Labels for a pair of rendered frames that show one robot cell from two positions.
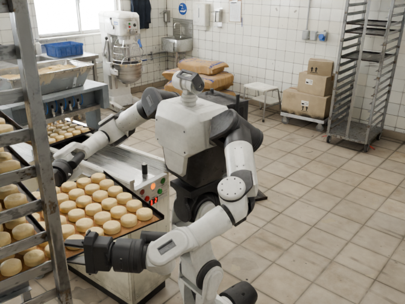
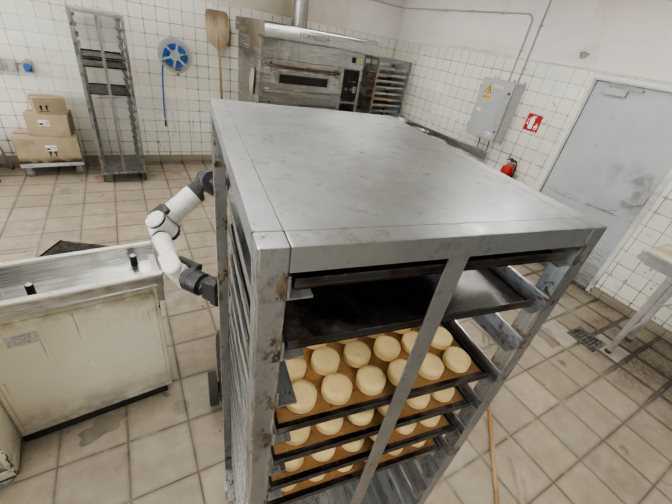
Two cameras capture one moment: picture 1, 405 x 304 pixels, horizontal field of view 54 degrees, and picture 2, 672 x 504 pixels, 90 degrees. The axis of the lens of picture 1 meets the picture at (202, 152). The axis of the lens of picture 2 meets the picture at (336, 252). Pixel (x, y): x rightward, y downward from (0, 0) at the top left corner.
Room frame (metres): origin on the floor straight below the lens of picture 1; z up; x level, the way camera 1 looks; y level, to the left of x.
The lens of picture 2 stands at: (0.63, 1.35, 1.98)
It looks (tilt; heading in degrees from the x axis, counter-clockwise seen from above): 32 degrees down; 285
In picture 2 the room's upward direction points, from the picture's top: 10 degrees clockwise
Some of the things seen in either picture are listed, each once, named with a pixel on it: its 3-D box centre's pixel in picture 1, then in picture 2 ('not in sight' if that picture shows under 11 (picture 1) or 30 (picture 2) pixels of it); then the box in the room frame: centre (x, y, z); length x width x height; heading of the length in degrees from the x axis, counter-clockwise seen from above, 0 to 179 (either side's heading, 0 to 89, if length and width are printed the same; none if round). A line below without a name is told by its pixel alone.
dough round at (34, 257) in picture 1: (34, 257); not in sight; (0.85, 0.44, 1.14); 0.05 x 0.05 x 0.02
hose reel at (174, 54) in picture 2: not in sight; (177, 84); (4.35, -2.71, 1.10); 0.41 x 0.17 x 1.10; 49
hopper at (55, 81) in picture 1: (43, 79); not in sight; (2.39, 0.97, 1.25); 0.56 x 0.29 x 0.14; 144
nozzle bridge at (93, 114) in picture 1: (48, 117); not in sight; (2.39, 0.97, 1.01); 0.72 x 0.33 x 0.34; 144
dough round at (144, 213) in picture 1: (144, 213); not in sight; (1.07, 0.18, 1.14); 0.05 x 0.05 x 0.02
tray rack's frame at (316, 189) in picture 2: not in sight; (307, 421); (0.79, 0.74, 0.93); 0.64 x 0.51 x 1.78; 131
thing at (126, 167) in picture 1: (109, 220); (87, 340); (2.09, 0.57, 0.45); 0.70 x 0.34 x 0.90; 54
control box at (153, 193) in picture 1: (150, 192); (155, 276); (1.87, 0.27, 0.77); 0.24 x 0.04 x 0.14; 144
